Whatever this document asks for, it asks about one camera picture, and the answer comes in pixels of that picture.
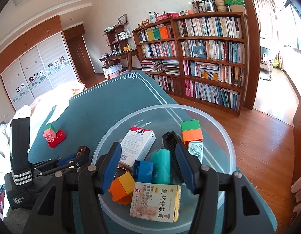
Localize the teal oval case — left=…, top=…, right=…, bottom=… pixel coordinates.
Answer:
left=150, top=148, right=171, bottom=184

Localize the wooden bookshelf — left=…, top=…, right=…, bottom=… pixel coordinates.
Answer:
left=133, top=12, right=249, bottom=116

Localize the green pink toy brick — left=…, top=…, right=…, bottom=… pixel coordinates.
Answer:
left=43, top=124, right=56, bottom=143

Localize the white red carton box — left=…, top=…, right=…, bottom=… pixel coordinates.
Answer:
left=120, top=126, right=156, bottom=170

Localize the black comb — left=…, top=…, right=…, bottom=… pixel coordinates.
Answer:
left=162, top=131, right=187, bottom=183

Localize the teal table mat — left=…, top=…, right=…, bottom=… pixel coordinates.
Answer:
left=26, top=70, right=278, bottom=234

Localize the green orange toy brick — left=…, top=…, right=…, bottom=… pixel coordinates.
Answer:
left=181, top=119, right=203, bottom=147

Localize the yellow medicine box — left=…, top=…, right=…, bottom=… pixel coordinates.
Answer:
left=129, top=182, right=181, bottom=223

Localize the white sliding wardrobe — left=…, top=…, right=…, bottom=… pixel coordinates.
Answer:
left=0, top=16, right=79, bottom=110

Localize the small wooden shelf unit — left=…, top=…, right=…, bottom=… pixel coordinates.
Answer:
left=104, top=23, right=132, bottom=53

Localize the light blue patterned box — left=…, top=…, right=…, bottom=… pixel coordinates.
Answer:
left=188, top=141, right=203, bottom=163

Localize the orange yellow toy brick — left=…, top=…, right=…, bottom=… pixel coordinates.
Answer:
left=108, top=172, right=135, bottom=206

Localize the clear plastic bowl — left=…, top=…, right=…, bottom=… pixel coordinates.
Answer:
left=91, top=104, right=237, bottom=234

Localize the white bedding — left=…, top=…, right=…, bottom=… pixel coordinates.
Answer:
left=0, top=82, right=87, bottom=186

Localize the wooden desk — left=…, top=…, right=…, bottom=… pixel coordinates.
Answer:
left=100, top=49, right=138, bottom=79

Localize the red long toy brick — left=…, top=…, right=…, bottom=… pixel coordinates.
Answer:
left=48, top=129, right=66, bottom=148

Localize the brown lipstick tube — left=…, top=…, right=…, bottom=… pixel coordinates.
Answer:
left=76, top=146, right=91, bottom=157

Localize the brown wooden door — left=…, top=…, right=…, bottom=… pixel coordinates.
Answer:
left=64, top=24, right=95, bottom=83

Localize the blue toy brick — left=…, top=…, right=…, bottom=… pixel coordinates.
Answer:
left=133, top=160, right=154, bottom=183

